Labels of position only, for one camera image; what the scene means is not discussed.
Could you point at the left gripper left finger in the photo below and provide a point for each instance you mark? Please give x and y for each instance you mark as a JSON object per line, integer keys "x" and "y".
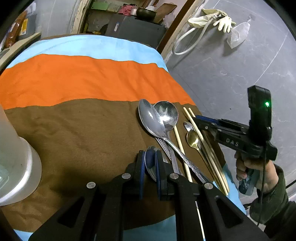
{"x": 100, "y": 211}

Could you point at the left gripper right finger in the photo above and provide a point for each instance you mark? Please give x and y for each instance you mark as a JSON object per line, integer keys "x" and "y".
{"x": 202, "y": 211}

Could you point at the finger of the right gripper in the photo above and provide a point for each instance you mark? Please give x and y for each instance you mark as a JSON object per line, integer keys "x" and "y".
{"x": 203, "y": 126}
{"x": 203, "y": 120}

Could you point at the gold spoon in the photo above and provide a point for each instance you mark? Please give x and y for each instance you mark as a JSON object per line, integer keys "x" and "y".
{"x": 193, "y": 142}

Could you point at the small silver spoon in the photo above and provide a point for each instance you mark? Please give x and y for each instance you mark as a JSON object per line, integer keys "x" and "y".
{"x": 152, "y": 163}

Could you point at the dark green sleeve forearm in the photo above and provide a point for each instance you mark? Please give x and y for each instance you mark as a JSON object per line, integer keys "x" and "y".
{"x": 275, "y": 211}

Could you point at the person's right hand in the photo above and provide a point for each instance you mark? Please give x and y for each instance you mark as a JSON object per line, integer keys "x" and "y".
{"x": 268, "y": 176}

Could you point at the round silver ladle spoon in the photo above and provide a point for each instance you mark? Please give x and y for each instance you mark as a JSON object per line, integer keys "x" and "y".
{"x": 169, "y": 115}

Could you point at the silver fork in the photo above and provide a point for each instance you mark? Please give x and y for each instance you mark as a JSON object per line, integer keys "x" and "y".
{"x": 164, "y": 147}

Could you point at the single bamboo chopstick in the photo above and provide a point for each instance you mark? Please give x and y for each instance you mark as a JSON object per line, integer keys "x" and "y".
{"x": 187, "y": 169}

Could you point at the large silver spoon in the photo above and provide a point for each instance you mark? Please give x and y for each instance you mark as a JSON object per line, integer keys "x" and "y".
{"x": 151, "y": 120}

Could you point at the hanging clear plastic bag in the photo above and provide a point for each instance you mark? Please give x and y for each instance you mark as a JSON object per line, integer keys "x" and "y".
{"x": 238, "y": 34}

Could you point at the white plastic utensil basket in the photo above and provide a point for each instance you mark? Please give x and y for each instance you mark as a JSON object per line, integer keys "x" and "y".
{"x": 21, "y": 167}

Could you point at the white rubber glove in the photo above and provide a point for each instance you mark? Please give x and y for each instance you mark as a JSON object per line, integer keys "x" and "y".
{"x": 224, "y": 24}

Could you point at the striped blue orange brown cloth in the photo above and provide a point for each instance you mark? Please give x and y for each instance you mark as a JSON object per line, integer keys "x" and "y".
{"x": 74, "y": 100}

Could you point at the wooden cutting board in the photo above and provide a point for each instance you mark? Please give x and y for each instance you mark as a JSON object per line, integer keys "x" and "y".
{"x": 163, "y": 10}

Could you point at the dark grey cabinet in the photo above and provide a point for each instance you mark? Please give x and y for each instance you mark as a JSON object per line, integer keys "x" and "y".
{"x": 132, "y": 29}

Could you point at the black bowl on cabinet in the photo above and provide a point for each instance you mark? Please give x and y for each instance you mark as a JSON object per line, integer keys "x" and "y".
{"x": 145, "y": 15}

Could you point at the pink cloth on cabinet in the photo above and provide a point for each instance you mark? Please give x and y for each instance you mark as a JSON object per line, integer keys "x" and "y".
{"x": 128, "y": 10}

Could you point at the green box on shelf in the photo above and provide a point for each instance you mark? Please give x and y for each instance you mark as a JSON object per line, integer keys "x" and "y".
{"x": 100, "y": 5}

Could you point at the brown snack bag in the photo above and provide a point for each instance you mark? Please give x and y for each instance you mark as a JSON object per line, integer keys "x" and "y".
{"x": 15, "y": 30}

